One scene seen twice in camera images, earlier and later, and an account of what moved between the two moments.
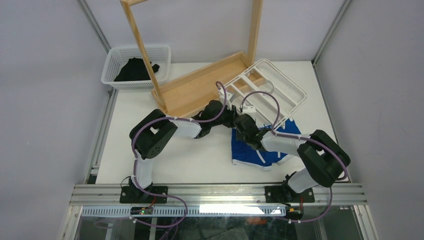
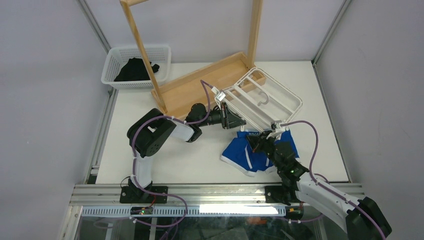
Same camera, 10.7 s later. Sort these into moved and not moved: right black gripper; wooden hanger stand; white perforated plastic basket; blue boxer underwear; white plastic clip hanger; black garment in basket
Moved: white plastic clip hanger; right black gripper; blue boxer underwear
Not moved: white perforated plastic basket; wooden hanger stand; black garment in basket
